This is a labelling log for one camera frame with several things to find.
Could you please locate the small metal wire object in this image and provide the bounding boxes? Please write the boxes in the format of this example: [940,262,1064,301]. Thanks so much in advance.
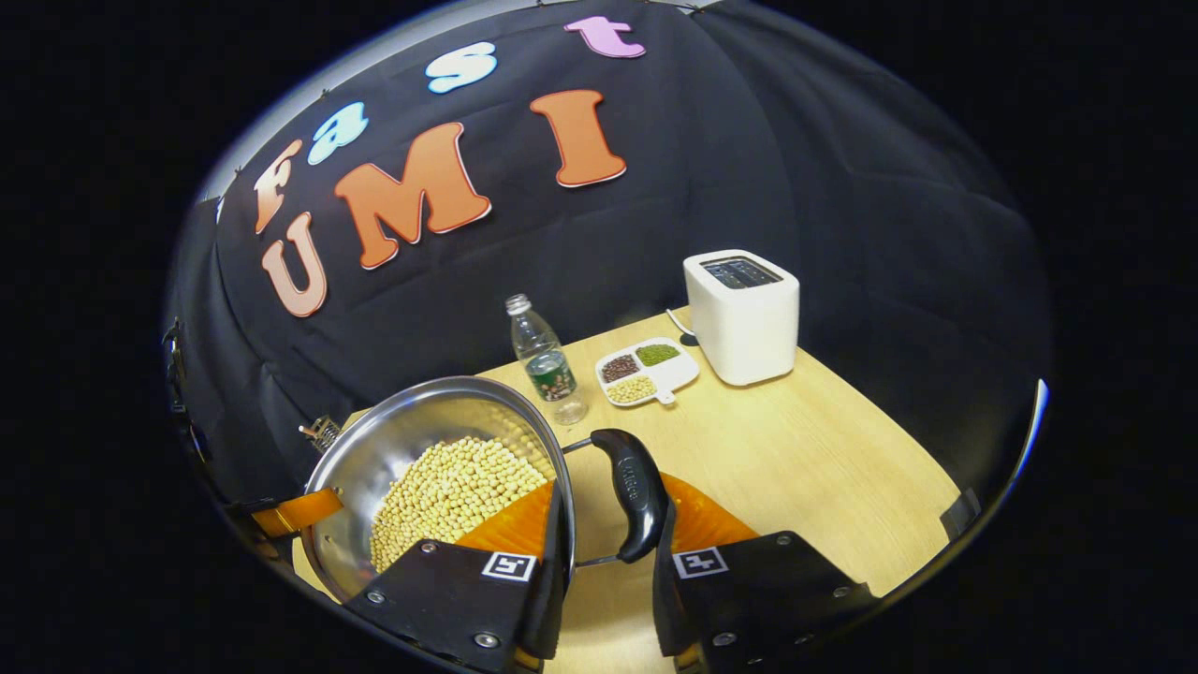
[298,415,344,457]

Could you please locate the stainless steel pot black handle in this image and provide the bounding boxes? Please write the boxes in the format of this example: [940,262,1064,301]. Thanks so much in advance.
[300,375,671,606]

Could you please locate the white toaster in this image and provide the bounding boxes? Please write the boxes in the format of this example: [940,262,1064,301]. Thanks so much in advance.
[682,248,802,388]

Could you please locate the white divided bean dish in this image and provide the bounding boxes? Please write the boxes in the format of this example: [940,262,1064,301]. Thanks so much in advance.
[594,336,702,409]

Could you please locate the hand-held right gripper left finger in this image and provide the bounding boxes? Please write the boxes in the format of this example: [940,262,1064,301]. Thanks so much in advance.
[343,478,575,674]

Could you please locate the clear plastic water bottle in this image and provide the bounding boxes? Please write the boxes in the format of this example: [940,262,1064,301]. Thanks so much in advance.
[504,293,590,428]

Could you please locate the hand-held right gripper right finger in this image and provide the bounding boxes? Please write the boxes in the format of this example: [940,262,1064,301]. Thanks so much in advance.
[651,472,882,674]

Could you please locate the pile of soybeans in pot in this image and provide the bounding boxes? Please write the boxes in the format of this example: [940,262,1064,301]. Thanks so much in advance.
[369,436,554,575]

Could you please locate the black backdrop cloth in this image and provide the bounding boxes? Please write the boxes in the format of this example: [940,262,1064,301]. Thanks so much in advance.
[163,0,1055,527]

